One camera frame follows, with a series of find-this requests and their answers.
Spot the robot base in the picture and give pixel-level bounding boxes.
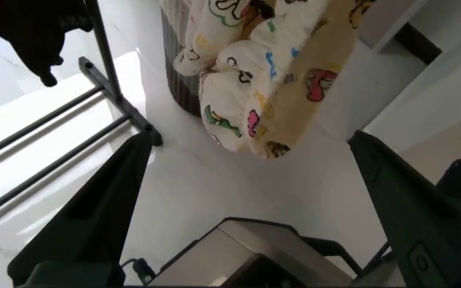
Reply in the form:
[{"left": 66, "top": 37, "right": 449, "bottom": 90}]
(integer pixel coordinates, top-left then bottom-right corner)
[{"left": 148, "top": 217, "right": 407, "bottom": 287}]

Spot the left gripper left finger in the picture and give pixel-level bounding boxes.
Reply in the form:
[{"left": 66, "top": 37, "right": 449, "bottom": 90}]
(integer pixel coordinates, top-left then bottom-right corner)
[{"left": 8, "top": 130, "right": 154, "bottom": 287}]

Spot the cream printed garment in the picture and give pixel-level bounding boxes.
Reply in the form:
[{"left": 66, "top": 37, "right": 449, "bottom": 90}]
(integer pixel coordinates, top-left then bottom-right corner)
[{"left": 172, "top": 0, "right": 375, "bottom": 160}]

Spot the black cable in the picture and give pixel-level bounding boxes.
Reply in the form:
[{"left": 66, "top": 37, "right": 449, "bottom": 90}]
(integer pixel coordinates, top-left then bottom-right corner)
[{"left": 120, "top": 258, "right": 158, "bottom": 286}]

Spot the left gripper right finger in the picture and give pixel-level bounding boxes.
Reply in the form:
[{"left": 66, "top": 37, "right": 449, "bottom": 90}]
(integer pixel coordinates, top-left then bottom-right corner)
[{"left": 347, "top": 130, "right": 461, "bottom": 287}]

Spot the white laundry basket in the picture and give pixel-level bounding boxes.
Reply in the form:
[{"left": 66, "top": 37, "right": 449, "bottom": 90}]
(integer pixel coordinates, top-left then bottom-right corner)
[{"left": 160, "top": 0, "right": 203, "bottom": 118}]

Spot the black clothes rack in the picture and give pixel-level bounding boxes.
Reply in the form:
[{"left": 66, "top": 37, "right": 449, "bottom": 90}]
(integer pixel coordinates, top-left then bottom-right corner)
[{"left": 0, "top": 0, "right": 163, "bottom": 226}]

